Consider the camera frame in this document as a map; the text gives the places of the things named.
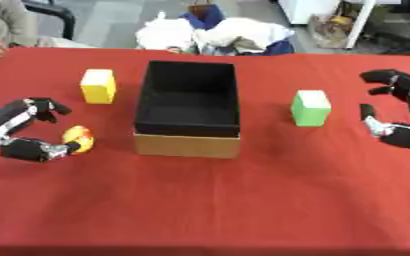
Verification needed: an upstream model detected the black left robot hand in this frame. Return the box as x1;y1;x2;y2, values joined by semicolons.
0;97;83;172

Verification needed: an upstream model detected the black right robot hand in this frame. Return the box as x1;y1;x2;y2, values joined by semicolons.
359;68;410;152

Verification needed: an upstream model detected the tan cardboard box black inside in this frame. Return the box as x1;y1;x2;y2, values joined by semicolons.
133;60;244;160

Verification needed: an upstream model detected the yellow orange toy fruit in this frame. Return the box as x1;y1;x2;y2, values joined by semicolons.
61;125;95;154

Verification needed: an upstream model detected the yellow rectangular block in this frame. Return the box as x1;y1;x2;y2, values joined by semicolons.
79;68;118;105

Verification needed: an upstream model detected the green rectangular block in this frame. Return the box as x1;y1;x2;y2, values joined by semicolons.
289;89;333;128

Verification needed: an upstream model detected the white pole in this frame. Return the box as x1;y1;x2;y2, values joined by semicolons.
343;0;379;50

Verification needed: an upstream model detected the person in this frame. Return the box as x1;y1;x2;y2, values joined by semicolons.
0;0;97;49

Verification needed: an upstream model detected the black chair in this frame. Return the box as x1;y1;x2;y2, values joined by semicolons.
19;0;78;41

